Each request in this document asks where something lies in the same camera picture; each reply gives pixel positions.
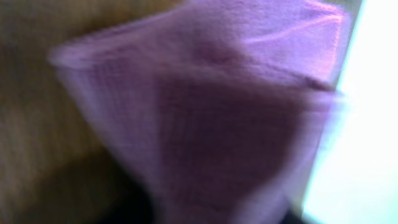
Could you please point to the purple microfiber cloth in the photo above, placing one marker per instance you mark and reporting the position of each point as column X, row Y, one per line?
column 214, row 106

